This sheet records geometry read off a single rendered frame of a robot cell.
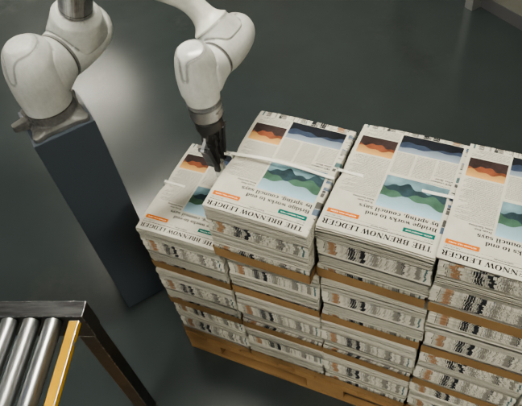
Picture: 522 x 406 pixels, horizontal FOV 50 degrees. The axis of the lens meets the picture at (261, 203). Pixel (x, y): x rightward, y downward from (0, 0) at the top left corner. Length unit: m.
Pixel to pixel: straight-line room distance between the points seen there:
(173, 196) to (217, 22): 0.59
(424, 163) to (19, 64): 1.13
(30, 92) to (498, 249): 1.31
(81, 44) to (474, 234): 1.23
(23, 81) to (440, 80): 2.36
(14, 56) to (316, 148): 0.88
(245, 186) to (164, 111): 2.00
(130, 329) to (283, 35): 2.16
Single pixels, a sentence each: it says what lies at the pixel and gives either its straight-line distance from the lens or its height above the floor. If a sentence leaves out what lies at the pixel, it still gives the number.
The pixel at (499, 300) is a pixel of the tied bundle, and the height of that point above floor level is 0.96.
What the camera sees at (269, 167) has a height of 1.06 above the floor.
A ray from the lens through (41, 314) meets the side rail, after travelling 1.71.
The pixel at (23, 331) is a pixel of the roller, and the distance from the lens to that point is 1.71.
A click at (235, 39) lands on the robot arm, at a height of 1.32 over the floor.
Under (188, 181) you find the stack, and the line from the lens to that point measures 1.80.
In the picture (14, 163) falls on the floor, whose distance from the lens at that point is 3.45.
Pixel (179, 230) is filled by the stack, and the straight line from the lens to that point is 1.69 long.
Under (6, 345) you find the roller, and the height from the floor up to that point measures 0.79.
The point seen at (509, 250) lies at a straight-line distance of 1.34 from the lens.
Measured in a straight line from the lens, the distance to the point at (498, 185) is 1.46.
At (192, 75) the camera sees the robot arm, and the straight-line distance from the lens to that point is 1.35.
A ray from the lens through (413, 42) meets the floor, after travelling 3.71.
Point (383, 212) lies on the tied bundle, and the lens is 1.37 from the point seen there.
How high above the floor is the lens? 2.13
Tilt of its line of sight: 50 degrees down
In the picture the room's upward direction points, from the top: 10 degrees counter-clockwise
